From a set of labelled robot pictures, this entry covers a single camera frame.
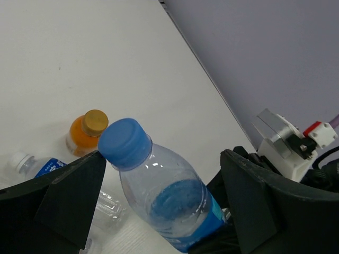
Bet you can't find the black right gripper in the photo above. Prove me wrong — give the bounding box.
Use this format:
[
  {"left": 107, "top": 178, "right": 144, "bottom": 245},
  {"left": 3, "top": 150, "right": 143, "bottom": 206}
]
[{"left": 206, "top": 146, "right": 339, "bottom": 254}]

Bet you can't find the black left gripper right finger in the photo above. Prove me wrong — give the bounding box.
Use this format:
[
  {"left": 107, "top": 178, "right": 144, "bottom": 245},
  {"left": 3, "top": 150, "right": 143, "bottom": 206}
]
[{"left": 220, "top": 150, "right": 338, "bottom": 253}]

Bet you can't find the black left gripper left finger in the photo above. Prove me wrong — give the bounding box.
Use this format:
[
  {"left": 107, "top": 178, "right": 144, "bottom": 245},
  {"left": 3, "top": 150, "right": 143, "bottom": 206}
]
[{"left": 1, "top": 151, "right": 106, "bottom": 253}]

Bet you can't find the orange juice bottle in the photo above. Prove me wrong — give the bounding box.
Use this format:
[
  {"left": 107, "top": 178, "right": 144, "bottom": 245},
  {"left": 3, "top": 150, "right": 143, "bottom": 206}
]
[{"left": 66, "top": 110, "right": 109, "bottom": 157}]

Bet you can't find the blue-cap water bottle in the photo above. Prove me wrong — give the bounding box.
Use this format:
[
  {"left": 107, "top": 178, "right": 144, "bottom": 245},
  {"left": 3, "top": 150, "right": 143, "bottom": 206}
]
[{"left": 98, "top": 118, "right": 226, "bottom": 253}]

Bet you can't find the white-cap blue-label water bottle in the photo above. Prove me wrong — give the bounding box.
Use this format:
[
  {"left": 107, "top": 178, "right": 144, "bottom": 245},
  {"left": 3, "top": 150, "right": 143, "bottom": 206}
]
[{"left": 8, "top": 151, "right": 66, "bottom": 180}]

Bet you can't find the clear blue-label bottle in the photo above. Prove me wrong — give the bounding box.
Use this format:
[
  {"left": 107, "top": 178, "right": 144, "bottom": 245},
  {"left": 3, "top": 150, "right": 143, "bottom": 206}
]
[{"left": 79, "top": 190, "right": 127, "bottom": 253}]

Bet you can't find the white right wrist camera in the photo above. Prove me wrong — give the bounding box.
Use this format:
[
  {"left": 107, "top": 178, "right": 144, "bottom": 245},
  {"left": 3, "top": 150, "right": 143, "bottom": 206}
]
[{"left": 253, "top": 108, "right": 338, "bottom": 182}]

